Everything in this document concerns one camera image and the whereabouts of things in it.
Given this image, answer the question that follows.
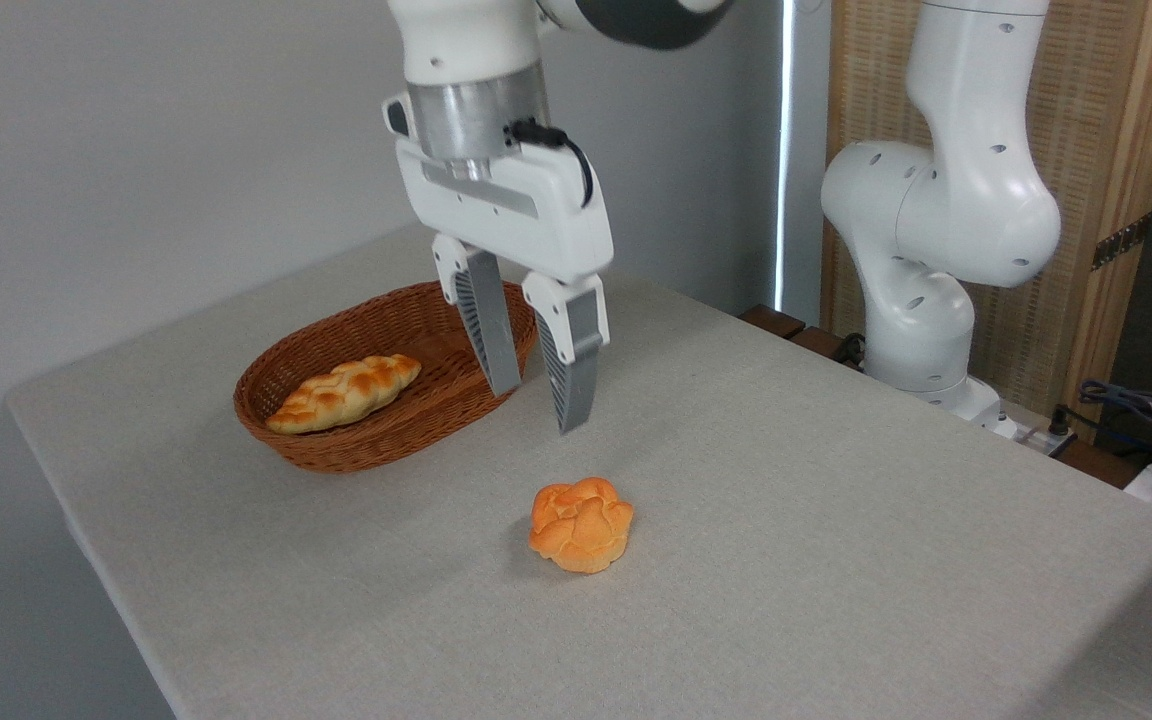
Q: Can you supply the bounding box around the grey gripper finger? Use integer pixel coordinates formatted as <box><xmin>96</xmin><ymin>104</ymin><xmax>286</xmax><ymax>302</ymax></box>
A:
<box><xmin>432</xmin><ymin>233</ymin><xmax>523</xmax><ymax>397</ymax></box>
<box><xmin>521</xmin><ymin>271</ymin><xmax>611</xmax><ymax>435</ymax></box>

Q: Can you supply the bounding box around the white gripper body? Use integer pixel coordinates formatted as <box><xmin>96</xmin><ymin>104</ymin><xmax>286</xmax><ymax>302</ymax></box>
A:
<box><xmin>395</xmin><ymin>138</ymin><xmax>614</xmax><ymax>285</ymax></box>

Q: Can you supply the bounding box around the round orange bread roll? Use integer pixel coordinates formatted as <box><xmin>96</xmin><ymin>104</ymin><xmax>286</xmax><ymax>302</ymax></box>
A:
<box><xmin>528</xmin><ymin>477</ymin><xmax>635</xmax><ymax>575</ymax></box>

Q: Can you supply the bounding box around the brown woven wicker basket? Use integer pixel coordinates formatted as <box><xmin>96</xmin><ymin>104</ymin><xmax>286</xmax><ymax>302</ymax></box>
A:
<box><xmin>233</xmin><ymin>282</ymin><xmax>539</xmax><ymax>474</ymax></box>

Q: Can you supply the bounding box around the long braided bread loaf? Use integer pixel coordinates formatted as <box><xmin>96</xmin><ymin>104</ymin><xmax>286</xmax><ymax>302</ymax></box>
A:
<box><xmin>265</xmin><ymin>353</ymin><xmax>423</xmax><ymax>435</ymax></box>

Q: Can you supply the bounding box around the grey tablecloth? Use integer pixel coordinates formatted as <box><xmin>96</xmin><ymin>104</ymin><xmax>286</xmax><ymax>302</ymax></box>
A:
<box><xmin>4</xmin><ymin>225</ymin><xmax>1152</xmax><ymax>720</ymax></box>

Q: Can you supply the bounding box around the white power strip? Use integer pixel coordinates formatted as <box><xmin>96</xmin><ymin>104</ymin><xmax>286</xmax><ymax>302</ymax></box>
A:
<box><xmin>994</xmin><ymin>403</ymin><xmax>1079</xmax><ymax>458</ymax></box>

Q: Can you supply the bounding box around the metal screen hinge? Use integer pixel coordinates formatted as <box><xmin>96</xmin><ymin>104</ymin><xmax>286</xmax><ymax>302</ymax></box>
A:
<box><xmin>1091</xmin><ymin>212</ymin><xmax>1152</xmax><ymax>271</ymax></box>

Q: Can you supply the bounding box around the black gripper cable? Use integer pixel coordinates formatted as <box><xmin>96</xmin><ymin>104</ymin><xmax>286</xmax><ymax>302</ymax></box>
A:
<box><xmin>508</xmin><ymin>118</ymin><xmax>596</xmax><ymax>210</ymax></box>

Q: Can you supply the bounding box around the bundle of dark cables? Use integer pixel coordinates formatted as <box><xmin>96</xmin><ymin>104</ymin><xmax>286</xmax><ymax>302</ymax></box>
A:
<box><xmin>1079</xmin><ymin>379</ymin><xmax>1152</xmax><ymax>471</ymax></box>

